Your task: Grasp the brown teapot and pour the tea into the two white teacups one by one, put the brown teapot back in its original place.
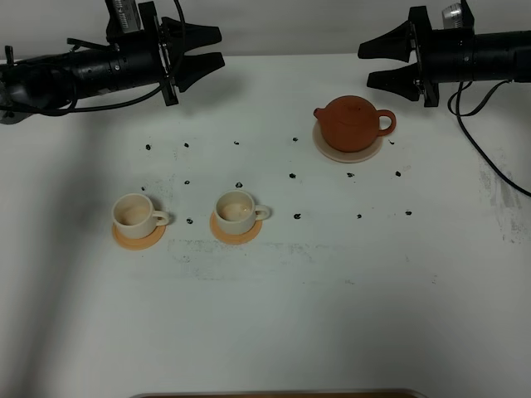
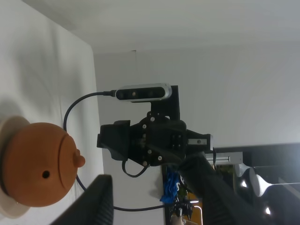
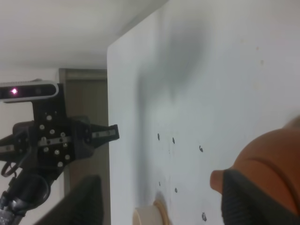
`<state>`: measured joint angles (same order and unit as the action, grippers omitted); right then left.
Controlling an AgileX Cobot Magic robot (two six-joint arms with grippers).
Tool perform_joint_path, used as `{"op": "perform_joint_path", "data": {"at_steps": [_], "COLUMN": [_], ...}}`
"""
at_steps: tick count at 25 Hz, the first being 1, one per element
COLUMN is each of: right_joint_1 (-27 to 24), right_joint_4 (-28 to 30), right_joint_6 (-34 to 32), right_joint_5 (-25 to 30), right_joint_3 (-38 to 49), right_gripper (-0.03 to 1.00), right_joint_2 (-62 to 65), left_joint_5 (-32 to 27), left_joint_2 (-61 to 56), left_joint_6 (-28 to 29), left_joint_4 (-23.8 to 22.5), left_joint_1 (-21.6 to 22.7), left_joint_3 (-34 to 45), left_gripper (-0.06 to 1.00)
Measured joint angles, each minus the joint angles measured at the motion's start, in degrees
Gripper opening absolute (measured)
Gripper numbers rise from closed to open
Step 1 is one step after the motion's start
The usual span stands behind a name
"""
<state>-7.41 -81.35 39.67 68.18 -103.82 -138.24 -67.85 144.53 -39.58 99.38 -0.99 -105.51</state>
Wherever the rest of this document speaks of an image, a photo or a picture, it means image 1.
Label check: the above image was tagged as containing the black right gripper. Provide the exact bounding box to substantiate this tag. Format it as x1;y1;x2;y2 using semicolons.
358;6;440;108

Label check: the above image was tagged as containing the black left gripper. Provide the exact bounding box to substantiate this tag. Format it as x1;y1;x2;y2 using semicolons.
136;2;225;106

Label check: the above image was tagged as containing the brown clay teapot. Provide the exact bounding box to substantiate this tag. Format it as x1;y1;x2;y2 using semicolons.
313;95;397;153

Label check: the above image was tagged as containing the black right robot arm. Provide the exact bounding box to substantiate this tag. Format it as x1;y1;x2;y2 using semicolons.
358;1;530;108

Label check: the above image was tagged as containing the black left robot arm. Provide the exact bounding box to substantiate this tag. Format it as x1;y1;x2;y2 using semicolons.
1;1;225;125

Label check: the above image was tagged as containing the cream teapot coaster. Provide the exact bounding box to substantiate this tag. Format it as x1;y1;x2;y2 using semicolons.
312;121;383;163

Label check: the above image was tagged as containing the right white teacup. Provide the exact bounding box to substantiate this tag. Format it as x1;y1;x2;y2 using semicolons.
214;190;271;235

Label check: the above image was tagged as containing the white teacup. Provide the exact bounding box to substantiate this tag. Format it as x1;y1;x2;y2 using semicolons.
111;193;170;240
214;190;271;235

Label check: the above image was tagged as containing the left white teacup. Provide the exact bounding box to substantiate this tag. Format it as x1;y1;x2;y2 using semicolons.
111;193;170;240

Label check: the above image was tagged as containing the right orange coaster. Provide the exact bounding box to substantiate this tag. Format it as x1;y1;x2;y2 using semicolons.
209;212;263;245

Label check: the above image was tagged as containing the orange coaster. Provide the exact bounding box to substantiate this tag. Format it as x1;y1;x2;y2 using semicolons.
209;212;263;245
112;220;166;250

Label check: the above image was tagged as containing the left orange coaster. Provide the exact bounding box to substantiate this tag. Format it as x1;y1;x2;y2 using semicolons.
112;220;166;250

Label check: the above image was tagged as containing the brown tray edge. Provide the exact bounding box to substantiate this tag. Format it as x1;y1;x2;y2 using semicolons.
135;389;426;398

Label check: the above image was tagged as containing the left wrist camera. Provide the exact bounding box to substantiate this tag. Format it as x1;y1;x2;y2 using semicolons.
105;0;141;37

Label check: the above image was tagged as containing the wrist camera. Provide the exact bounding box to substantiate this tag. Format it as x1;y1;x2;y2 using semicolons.
105;0;141;37
441;0;475;29

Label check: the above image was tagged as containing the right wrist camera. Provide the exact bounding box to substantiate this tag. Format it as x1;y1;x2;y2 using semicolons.
441;0;475;29

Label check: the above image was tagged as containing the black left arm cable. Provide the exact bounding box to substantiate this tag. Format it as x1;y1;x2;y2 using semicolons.
0;0;188;117

